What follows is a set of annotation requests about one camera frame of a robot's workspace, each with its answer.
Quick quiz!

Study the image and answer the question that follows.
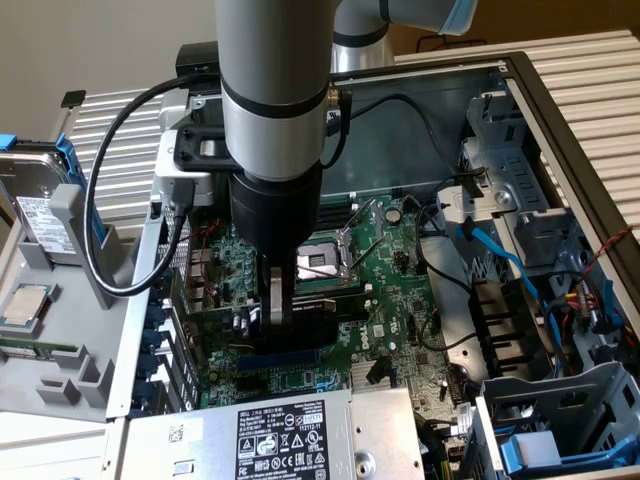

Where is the black wire with plug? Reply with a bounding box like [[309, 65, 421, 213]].
[[324, 92, 489, 199]]

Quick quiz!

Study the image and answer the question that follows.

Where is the thin black wire loop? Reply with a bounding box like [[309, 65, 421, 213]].
[[417, 312, 481, 351]]

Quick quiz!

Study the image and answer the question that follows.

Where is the metal locking lever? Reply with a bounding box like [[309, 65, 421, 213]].
[[298, 263, 351, 280]]

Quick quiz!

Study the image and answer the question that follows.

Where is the metal socket cover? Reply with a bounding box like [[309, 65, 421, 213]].
[[342, 197, 384, 271]]

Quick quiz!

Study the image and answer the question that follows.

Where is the black cable with brass connector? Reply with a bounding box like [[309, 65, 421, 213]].
[[319, 88, 354, 169]]

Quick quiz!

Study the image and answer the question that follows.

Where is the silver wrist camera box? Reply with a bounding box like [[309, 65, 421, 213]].
[[152, 127, 229, 209]]

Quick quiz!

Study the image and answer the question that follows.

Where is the silver CPU chip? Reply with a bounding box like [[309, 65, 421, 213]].
[[0, 283, 51, 331]]

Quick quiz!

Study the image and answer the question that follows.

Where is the blue plastic drive caddy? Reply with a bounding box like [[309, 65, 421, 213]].
[[492, 429, 631, 476]]

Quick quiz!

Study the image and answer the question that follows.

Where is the multicoloured power wire bundle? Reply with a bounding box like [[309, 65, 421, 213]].
[[542, 272, 626, 351]]

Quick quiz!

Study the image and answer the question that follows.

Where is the green graphics card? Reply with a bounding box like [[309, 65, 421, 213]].
[[172, 294, 339, 356]]

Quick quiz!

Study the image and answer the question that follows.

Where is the silver power supply unit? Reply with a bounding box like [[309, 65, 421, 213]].
[[119, 387, 426, 480]]

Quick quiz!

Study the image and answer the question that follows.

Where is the silver chipset heatsink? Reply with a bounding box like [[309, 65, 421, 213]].
[[349, 359, 399, 391]]

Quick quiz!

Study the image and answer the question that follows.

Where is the black camera cable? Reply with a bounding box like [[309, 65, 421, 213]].
[[83, 74, 225, 300]]

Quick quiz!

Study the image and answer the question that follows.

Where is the red black twisted wire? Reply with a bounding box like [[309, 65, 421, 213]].
[[582, 224, 636, 274]]

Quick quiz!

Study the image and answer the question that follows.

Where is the black plastic fan shroud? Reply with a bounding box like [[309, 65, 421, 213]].
[[469, 277, 556, 381]]

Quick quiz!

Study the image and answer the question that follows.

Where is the grey metal disk bay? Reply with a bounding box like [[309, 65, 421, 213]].
[[434, 92, 584, 271]]

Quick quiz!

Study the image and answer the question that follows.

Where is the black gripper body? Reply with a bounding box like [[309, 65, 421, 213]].
[[228, 162, 325, 266]]

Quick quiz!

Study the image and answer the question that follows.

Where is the green Dell motherboard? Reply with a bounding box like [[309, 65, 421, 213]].
[[184, 192, 481, 441]]

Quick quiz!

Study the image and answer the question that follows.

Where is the black box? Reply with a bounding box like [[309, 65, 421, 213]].
[[175, 42, 224, 79]]

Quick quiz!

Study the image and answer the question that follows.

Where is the open black PC case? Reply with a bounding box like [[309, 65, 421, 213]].
[[107, 49, 640, 480]]

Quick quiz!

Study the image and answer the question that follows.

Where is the blue expansion slot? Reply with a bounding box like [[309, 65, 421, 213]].
[[236, 348, 324, 372]]

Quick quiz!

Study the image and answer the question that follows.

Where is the grey parts rack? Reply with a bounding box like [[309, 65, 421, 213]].
[[0, 182, 151, 424]]

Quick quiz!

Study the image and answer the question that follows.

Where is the grey metal drive cage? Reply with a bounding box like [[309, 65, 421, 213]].
[[474, 362, 640, 480]]

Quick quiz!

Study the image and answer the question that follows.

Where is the thick black wire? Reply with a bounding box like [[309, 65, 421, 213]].
[[413, 197, 476, 301]]

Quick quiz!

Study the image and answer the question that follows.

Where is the hard disk with blue rails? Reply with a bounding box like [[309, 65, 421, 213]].
[[0, 132, 109, 269]]

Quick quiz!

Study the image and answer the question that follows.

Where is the blue flat SATA wire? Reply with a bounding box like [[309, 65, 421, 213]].
[[457, 217, 564, 379]]

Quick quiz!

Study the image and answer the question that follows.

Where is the CPU socket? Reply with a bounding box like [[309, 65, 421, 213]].
[[294, 238, 364, 292]]

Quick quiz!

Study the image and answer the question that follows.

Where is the blue slot clip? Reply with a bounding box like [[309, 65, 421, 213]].
[[137, 352, 160, 380], [132, 379, 154, 407], [140, 327, 164, 355], [145, 303, 167, 331]]

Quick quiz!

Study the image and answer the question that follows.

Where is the thin red wire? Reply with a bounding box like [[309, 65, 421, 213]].
[[189, 217, 224, 309]]

